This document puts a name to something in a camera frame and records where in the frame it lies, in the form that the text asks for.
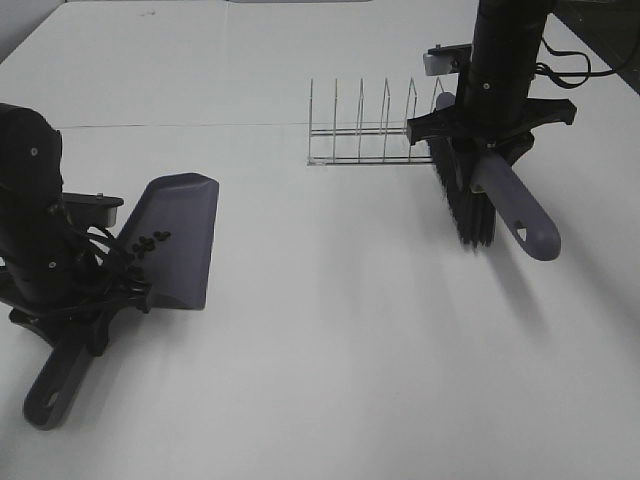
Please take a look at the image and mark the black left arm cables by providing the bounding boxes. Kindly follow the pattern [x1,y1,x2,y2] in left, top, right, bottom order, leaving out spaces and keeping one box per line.
[29,224,156,316]

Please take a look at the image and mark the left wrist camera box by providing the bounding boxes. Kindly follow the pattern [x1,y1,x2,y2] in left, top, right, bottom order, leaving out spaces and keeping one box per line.
[62,192,124,228]

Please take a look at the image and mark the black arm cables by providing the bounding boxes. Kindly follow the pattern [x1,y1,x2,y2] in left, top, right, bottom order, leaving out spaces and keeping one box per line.
[29,224,156,316]
[532,29,640,89]

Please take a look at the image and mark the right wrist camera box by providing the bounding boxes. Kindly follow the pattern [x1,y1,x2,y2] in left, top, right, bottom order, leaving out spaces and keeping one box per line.
[423,44,472,77]

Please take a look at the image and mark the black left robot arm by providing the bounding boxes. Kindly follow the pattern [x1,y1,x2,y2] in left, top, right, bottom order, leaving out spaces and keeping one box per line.
[1,103,150,356]

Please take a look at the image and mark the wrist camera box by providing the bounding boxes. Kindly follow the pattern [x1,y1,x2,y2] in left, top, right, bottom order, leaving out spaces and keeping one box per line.
[62,192,124,228]
[423,44,472,77]

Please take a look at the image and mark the metal wire dish rack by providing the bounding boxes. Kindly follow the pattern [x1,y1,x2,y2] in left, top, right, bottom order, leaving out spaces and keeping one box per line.
[306,78,444,167]

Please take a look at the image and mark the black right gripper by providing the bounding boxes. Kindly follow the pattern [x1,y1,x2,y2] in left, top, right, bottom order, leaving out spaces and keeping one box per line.
[406,98,577,193]

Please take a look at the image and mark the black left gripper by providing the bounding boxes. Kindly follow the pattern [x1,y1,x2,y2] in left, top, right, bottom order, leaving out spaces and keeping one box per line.
[8,287,153,356]

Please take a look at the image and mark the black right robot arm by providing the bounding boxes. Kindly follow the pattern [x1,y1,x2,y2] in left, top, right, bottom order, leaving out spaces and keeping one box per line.
[407,1,577,193]

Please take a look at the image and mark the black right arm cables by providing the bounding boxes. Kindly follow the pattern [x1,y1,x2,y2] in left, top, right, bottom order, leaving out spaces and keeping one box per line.
[532,29,640,89]

